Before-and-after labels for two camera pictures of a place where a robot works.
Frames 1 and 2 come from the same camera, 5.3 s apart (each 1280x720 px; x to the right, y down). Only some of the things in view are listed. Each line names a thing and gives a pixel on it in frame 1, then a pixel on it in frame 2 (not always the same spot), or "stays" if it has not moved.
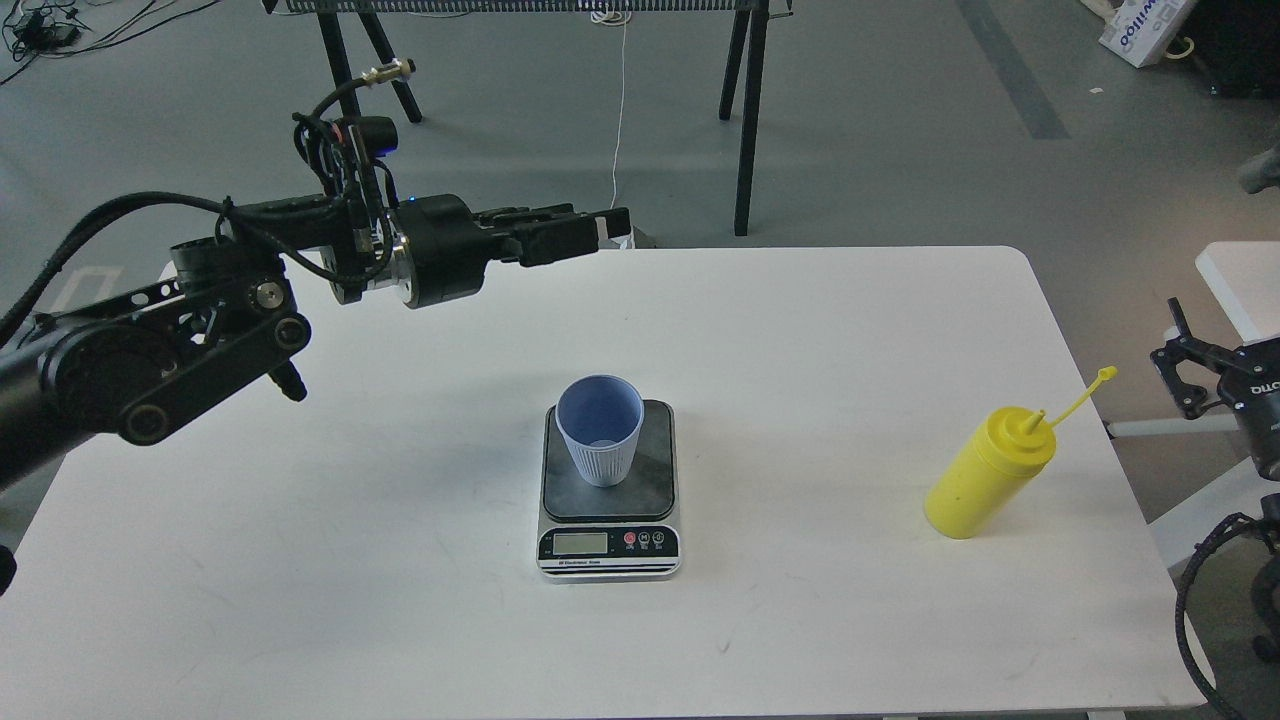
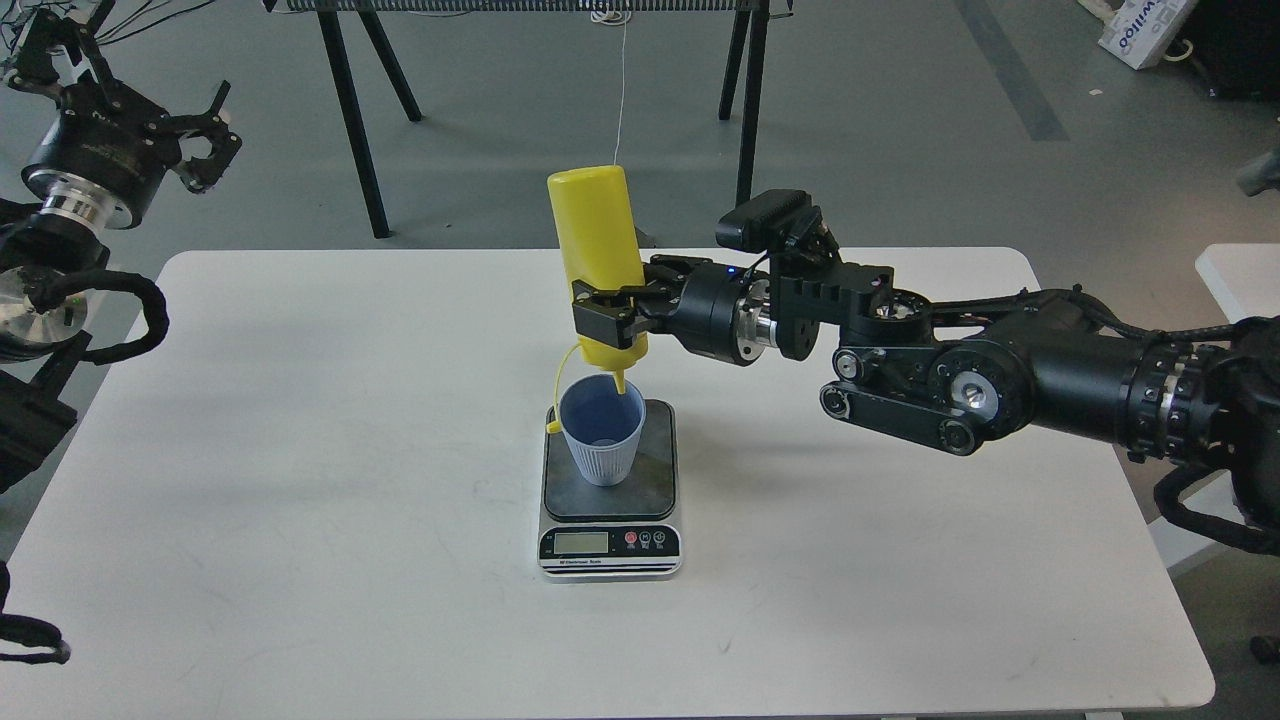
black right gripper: (1249, 383) → (692, 298)
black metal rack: (744, 75) stays
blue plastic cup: (601, 416) stays
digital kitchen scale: (624, 531) stays
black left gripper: (441, 248) → (104, 151)
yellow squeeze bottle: (1010, 450) → (596, 214)
